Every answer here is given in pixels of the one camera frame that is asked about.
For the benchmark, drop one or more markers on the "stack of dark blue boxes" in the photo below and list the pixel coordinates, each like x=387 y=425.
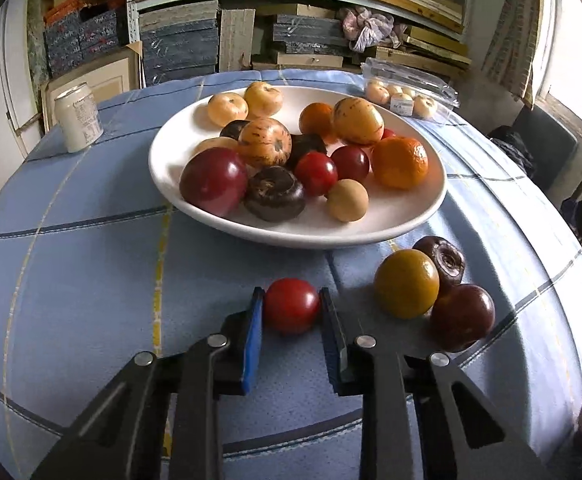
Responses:
x=78 y=42

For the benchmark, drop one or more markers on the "small beige round fruit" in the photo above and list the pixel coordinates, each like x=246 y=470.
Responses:
x=347 y=200

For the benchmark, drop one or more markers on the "pink cloth bundle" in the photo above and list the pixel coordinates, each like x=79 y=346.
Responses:
x=371 y=30

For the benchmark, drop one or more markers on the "stack of grey marbled boxes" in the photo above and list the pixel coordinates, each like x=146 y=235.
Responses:
x=308 y=35

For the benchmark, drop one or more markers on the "striped orange fruit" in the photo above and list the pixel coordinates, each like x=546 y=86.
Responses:
x=264 y=142

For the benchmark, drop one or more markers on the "black jacket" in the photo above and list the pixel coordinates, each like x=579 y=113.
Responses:
x=513 y=152

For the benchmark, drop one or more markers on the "green marbled slab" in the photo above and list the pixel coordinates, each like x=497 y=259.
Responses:
x=37 y=35

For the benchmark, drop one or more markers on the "small packaged beige fruit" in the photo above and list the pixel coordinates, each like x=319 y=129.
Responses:
x=425 y=106
x=394 y=90
x=377 y=92
x=409 y=92

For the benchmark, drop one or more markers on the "patterned beige curtain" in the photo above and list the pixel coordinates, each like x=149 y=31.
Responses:
x=513 y=35

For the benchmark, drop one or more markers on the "clear plastic clamshell package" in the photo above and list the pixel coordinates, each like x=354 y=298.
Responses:
x=411 y=72

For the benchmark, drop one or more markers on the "stack of grey slate boxes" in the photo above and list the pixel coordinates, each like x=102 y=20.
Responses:
x=178 y=45

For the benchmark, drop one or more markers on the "dark purple mangosteen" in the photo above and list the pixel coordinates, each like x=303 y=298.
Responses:
x=274 y=200
x=234 y=130
x=311 y=146
x=446 y=260

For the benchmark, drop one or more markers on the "white plate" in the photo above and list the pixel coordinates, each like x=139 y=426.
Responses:
x=396 y=220

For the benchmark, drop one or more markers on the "grey upright board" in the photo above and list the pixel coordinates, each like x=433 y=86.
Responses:
x=237 y=40

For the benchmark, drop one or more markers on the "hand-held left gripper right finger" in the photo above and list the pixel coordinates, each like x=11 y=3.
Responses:
x=332 y=340

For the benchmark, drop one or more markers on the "dark upholstered chair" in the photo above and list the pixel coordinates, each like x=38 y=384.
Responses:
x=551 y=145

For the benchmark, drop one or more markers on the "white drink can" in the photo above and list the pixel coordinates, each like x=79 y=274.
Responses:
x=78 y=117

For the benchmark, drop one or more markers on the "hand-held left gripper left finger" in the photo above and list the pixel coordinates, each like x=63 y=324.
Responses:
x=253 y=340

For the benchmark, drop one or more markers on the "yellow-orange round fruit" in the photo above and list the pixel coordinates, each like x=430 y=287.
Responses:
x=406 y=284

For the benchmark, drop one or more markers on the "large beige oval fruit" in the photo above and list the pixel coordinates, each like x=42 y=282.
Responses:
x=358 y=120

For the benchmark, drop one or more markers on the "white metal shelving unit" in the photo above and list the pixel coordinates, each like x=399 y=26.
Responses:
x=132 y=10

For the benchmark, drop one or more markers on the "wooden picture frame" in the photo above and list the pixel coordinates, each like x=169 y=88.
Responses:
x=101 y=77

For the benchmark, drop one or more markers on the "large orange mandarin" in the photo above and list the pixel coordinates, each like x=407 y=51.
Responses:
x=400 y=162

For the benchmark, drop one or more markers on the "white door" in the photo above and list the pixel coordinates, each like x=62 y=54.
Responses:
x=16 y=75

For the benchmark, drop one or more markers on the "bright window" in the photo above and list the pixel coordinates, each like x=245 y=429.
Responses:
x=581 y=50

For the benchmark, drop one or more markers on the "dark red plum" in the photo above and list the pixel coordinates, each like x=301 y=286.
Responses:
x=462 y=317
x=213 y=181

